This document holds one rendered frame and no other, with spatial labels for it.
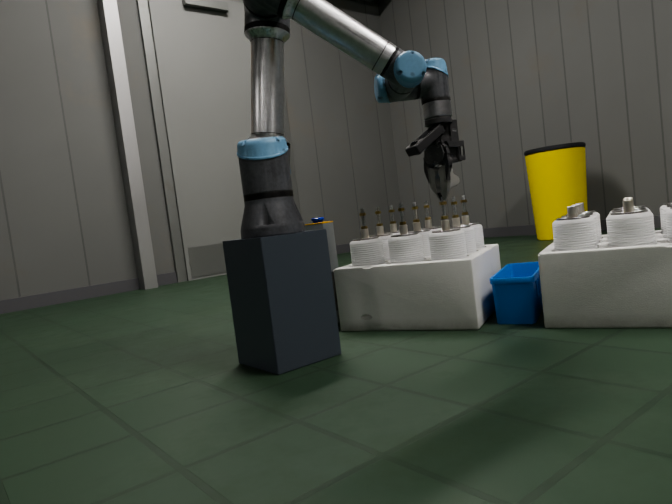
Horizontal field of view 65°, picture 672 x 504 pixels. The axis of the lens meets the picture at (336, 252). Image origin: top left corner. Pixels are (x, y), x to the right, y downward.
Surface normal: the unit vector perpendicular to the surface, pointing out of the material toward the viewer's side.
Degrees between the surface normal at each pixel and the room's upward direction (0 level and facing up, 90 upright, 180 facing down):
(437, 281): 90
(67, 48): 90
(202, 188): 90
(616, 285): 90
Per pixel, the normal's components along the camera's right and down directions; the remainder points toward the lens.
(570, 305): -0.48, 0.11
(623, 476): -0.12, -0.99
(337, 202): 0.62, -0.03
